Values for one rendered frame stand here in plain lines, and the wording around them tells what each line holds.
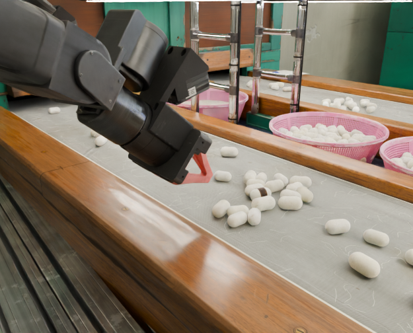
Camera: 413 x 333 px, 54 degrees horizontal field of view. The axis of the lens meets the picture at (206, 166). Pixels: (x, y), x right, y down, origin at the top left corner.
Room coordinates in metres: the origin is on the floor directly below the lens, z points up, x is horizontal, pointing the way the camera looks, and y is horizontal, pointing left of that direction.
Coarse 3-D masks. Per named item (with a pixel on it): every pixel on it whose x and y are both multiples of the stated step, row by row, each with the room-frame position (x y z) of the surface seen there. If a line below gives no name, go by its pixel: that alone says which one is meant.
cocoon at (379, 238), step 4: (364, 232) 0.46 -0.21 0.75; (368, 232) 0.46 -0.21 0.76; (372, 232) 0.46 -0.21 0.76; (376, 232) 0.46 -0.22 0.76; (380, 232) 0.46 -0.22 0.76; (364, 236) 0.46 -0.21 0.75; (368, 236) 0.46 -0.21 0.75; (372, 236) 0.45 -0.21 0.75; (376, 236) 0.45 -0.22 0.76; (380, 236) 0.45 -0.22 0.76; (384, 236) 0.45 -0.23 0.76; (368, 240) 0.45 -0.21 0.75; (372, 240) 0.45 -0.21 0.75; (376, 240) 0.45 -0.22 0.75; (380, 240) 0.45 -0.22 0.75; (384, 240) 0.44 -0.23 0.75; (388, 240) 0.45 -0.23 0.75; (376, 244) 0.45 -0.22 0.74; (380, 244) 0.45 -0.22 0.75; (384, 244) 0.44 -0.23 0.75
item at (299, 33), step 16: (256, 0) 1.24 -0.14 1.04; (304, 0) 1.12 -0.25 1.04; (256, 16) 1.24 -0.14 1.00; (304, 16) 1.12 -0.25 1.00; (256, 32) 1.24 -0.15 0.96; (272, 32) 1.20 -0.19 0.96; (288, 32) 1.16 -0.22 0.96; (304, 32) 1.12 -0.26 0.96; (256, 48) 1.24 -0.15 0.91; (304, 48) 1.12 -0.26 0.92; (256, 64) 1.24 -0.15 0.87; (256, 80) 1.24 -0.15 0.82; (288, 80) 1.15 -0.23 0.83; (256, 96) 1.24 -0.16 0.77; (256, 112) 1.24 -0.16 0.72
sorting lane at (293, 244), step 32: (64, 128) 0.99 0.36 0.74; (96, 160) 0.77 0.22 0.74; (128, 160) 0.77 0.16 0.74; (192, 160) 0.77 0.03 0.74; (224, 160) 0.77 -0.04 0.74; (256, 160) 0.77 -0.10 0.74; (160, 192) 0.61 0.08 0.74; (192, 192) 0.61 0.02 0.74; (224, 192) 0.61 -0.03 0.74; (320, 192) 0.61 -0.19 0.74; (352, 192) 0.61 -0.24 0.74; (224, 224) 0.51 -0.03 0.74; (288, 224) 0.51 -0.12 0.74; (320, 224) 0.51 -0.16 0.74; (352, 224) 0.51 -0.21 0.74; (384, 224) 0.51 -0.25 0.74; (256, 256) 0.43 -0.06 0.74; (288, 256) 0.43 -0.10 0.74; (320, 256) 0.43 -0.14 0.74; (384, 256) 0.43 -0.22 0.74; (320, 288) 0.37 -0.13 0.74; (352, 288) 0.37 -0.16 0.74; (384, 288) 0.37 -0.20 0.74; (384, 320) 0.32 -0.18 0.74
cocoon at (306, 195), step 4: (300, 188) 0.59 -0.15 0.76; (304, 188) 0.59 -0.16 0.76; (300, 192) 0.58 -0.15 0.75; (304, 192) 0.58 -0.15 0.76; (308, 192) 0.57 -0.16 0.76; (304, 196) 0.57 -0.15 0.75; (308, 196) 0.57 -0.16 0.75; (312, 196) 0.57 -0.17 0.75; (304, 200) 0.57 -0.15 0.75; (308, 200) 0.57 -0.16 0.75
